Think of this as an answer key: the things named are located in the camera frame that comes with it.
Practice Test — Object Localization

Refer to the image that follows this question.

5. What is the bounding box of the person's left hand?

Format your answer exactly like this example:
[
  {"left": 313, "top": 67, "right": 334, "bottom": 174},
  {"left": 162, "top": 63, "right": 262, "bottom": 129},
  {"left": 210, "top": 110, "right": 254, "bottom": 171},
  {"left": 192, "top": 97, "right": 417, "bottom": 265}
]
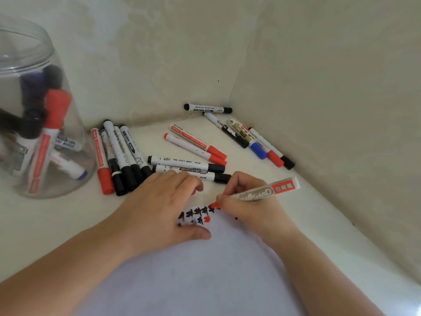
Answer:
[{"left": 105, "top": 170, "right": 212, "bottom": 259}]

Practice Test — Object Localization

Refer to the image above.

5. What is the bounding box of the person's right hand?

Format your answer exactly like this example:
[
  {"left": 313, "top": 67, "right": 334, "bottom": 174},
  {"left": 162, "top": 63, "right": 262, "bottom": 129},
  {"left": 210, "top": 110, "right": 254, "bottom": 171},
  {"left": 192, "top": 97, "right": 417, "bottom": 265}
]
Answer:
[{"left": 215, "top": 171, "right": 302, "bottom": 251}]

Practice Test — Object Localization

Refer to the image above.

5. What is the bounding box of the red cap grey label marker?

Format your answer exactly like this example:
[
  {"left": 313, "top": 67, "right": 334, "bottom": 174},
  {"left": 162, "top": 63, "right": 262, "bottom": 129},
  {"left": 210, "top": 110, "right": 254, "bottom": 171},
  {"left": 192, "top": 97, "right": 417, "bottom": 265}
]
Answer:
[{"left": 209, "top": 176, "right": 300, "bottom": 209}]

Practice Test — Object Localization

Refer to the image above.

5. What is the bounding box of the worn white black-ended marker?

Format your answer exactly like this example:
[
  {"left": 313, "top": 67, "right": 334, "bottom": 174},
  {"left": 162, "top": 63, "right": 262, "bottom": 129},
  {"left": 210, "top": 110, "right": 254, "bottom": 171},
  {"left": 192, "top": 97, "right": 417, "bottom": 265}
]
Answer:
[{"left": 100, "top": 129, "right": 127, "bottom": 197}]

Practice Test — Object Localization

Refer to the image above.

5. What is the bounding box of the white barcode black-cap marker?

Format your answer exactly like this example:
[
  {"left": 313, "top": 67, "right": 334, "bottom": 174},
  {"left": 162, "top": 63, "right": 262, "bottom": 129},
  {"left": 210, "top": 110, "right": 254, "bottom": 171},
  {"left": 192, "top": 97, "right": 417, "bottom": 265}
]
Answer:
[
  {"left": 147, "top": 155, "right": 226, "bottom": 173},
  {"left": 152, "top": 164, "right": 232, "bottom": 185}
]

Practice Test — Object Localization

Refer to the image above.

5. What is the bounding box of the long white black-cap marker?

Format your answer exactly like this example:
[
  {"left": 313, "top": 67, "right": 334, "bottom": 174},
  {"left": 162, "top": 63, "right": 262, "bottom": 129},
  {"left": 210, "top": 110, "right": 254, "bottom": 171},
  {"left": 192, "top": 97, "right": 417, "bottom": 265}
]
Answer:
[
  {"left": 119, "top": 125, "right": 153, "bottom": 178},
  {"left": 103, "top": 119, "right": 138, "bottom": 192},
  {"left": 248, "top": 127, "right": 296, "bottom": 171},
  {"left": 43, "top": 65, "right": 65, "bottom": 91}
]

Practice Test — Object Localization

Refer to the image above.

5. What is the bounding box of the white paper sheet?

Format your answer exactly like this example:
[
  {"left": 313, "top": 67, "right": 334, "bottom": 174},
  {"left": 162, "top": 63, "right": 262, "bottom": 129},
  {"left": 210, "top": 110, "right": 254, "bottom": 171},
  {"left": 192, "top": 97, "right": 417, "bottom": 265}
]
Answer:
[{"left": 75, "top": 204, "right": 307, "bottom": 316}]

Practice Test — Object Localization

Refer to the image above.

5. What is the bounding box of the red-ended white marker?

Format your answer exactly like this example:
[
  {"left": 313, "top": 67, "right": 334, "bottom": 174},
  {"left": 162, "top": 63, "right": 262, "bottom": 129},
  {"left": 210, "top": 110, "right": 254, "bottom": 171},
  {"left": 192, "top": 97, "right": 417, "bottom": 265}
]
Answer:
[{"left": 164, "top": 133, "right": 228, "bottom": 167}]

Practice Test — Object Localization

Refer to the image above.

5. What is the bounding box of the white marker chunky black cap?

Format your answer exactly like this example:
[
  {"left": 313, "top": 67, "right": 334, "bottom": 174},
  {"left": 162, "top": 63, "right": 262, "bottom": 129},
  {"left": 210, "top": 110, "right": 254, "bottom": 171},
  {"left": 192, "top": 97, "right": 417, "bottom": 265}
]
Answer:
[
  {"left": 12, "top": 110, "right": 46, "bottom": 177},
  {"left": 113, "top": 126, "right": 144, "bottom": 185},
  {"left": 0, "top": 108, "right": 83, "bottom": 152}
]

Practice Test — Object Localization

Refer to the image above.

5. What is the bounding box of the black cap bold print marker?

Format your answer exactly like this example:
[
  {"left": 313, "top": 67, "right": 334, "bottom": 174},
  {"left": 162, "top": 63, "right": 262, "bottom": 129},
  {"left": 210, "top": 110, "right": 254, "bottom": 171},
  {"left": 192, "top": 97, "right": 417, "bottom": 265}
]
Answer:
[{"left": 203, "top": 111, "right": 249, "bottom": 149}]

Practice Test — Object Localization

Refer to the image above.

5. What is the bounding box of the short white black-cap marker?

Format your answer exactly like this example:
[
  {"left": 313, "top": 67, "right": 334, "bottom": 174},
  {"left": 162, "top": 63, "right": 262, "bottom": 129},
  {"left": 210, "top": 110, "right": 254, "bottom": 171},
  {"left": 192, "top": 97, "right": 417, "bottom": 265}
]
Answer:
[{"left": 183, "top": 103, "right": 233, "bottom": 115}]

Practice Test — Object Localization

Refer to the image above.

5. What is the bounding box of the slim red striped marker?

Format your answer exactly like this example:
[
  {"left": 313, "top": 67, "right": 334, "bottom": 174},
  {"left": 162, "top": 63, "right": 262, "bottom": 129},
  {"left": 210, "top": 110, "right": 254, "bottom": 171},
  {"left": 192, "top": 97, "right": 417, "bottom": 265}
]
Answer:
[{"left": 27, "top": 89, "right": 73, "bottom": 195}]

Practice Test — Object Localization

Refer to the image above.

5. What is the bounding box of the transparent plastic jar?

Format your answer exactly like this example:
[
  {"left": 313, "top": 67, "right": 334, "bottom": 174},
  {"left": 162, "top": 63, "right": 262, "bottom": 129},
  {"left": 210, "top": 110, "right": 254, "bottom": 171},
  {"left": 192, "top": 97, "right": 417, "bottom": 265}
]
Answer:
[{"left": 0, "top": 14, "right": 98, "bottom": 200}]

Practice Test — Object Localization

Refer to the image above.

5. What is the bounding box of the person's right forearm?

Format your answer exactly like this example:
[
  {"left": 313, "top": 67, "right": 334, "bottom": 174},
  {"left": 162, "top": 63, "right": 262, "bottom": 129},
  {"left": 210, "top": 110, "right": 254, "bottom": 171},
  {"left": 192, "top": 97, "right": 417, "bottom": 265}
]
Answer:
[{"left": 275, "top": 230, "right": 385, "bottom": 316}]

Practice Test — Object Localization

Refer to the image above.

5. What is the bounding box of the person's left forearm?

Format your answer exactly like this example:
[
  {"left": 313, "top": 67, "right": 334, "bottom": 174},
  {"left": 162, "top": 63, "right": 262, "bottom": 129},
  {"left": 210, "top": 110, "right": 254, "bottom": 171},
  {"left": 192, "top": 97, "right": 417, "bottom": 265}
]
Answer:
[{"left": 0, "top": 220, "right": 132, "bottom": 316}]

